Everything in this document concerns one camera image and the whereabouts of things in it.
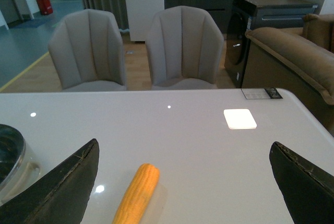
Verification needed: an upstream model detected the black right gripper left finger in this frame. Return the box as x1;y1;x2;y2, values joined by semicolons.
1;139;99;223

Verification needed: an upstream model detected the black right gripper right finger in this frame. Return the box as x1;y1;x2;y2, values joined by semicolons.
269;142;333;223

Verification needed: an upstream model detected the yellow corn cob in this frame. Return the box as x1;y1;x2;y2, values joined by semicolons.
112;163;160;223

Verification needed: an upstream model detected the white electric cooking pot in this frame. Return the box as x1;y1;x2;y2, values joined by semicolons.
1;124;42;205

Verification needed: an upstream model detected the table label sticker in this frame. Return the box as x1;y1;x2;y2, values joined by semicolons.
241;88;283;99

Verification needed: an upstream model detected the brown sofa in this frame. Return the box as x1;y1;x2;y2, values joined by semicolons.
242;14;333;134

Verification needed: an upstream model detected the left beige upholstered chair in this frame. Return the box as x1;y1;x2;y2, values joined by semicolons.
48;9;127;92

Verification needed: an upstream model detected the beige upholstered chair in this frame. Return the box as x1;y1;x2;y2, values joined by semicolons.
146;6;224;90
48;9;127;92

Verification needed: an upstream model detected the black washing machine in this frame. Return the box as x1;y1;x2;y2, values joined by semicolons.
224;0;319;88

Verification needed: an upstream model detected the right beige upholstered chair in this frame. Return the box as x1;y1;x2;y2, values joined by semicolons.
146;6;224;90

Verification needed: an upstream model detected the red fire extinguisher box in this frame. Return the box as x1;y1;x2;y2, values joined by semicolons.
36;0;53;15

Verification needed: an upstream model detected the white refrigerator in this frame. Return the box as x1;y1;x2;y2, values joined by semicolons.
125;0;164;42

